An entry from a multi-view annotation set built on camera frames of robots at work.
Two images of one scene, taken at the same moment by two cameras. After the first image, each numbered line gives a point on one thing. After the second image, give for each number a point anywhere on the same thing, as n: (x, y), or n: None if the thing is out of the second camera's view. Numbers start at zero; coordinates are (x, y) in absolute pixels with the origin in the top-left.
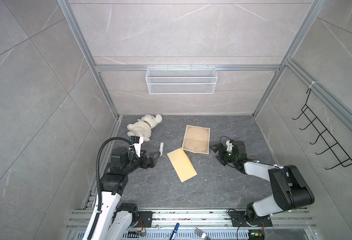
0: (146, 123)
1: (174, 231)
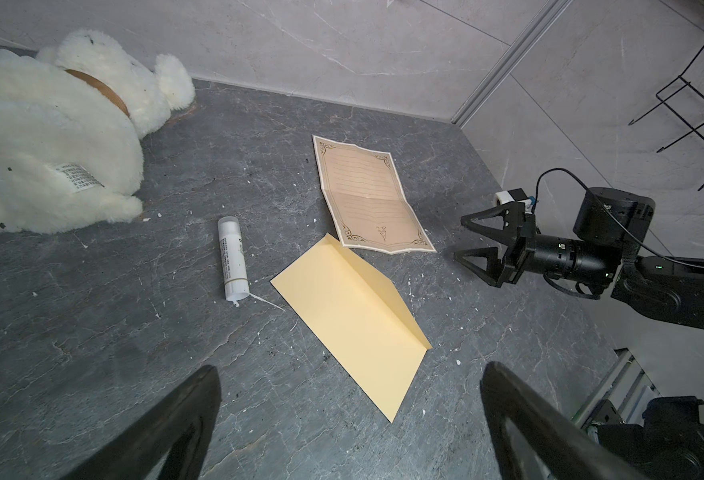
0: (55, 138)
1: None
